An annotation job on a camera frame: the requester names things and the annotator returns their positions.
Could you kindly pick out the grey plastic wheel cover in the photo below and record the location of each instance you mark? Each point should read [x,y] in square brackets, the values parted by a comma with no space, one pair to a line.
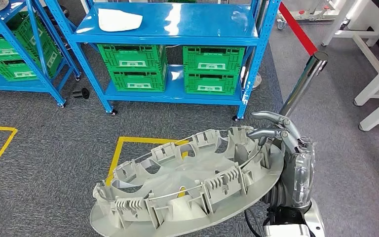
[183,176]

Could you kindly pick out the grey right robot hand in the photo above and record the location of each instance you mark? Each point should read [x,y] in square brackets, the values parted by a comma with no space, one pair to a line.
[299,173]

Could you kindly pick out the black roller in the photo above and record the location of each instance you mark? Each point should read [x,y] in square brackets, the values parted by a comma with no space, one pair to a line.
[81,93]

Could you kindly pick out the chrome stanchion post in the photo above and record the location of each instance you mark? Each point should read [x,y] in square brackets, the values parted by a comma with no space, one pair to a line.
[302,81]
[264,16]

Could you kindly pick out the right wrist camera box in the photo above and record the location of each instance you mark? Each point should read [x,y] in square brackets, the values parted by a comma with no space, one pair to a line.
[284,230]

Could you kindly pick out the white plastic part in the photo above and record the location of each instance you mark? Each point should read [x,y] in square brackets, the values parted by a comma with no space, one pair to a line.
[119,20]

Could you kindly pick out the red barrier belt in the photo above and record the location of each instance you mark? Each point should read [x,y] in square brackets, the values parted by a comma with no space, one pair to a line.
[297,29]

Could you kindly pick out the white workbench frame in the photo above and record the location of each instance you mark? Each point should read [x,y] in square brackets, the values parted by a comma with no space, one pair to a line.
[372,78]

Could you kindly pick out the blue metal shelf rack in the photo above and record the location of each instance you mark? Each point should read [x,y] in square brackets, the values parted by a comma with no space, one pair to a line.
[13,86]
[166,19]

